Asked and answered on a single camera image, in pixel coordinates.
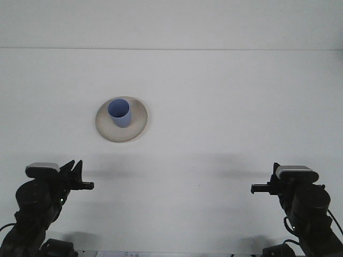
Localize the pale blue cup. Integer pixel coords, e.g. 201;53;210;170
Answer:
107;99;132;129

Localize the pale round plate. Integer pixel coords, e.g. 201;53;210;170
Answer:
95;95;150;143

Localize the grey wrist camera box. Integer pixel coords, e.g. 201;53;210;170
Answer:
277;165;320;184
25;162;61;178

